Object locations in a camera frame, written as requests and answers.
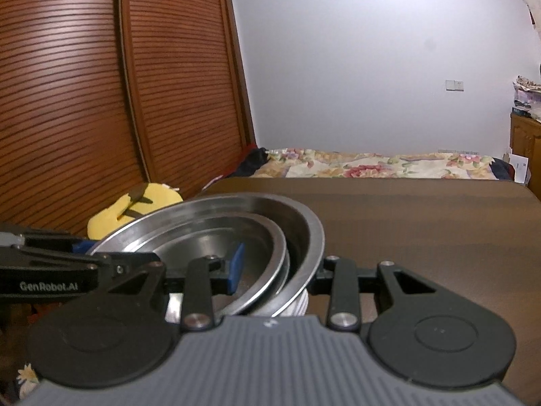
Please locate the large steel bowl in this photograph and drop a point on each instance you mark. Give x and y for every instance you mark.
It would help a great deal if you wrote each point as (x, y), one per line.
(306, 241)

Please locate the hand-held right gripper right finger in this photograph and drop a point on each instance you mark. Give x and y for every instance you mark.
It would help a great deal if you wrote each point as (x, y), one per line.
(322, 281)

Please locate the dark clothing pile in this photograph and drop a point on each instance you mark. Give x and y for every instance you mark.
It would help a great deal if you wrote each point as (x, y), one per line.
(249, 163)

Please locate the yellow plush toy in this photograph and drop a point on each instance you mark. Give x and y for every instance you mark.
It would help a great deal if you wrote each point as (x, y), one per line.
(143, 203)

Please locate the white paper box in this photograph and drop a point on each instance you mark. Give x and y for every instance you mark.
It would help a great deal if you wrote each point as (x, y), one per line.
(517, 168)

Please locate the medium steel bowl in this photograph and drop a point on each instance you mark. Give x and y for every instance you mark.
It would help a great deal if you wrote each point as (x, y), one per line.
(203, 241)

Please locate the white light switch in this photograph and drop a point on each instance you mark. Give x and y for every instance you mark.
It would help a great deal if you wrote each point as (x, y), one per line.
(454, 85)

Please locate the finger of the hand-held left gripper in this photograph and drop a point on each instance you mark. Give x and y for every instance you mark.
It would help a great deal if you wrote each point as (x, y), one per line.
(126, 262)
(55, 241)

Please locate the stack of papers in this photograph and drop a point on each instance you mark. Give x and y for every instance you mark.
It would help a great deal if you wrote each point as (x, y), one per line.
(528, 95)

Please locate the dark blue blanket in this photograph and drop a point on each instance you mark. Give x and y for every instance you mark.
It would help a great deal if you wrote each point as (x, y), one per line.
(503, 169)

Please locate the wooden sideboard cabinet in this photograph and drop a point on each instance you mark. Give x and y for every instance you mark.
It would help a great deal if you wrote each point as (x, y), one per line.
(526, 143)

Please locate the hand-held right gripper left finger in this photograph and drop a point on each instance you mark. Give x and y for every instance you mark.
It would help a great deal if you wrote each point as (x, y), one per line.
(236, 268)

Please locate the wooden louvered wardrobe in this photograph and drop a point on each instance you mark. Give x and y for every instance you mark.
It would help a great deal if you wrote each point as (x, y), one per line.
(105, 93)

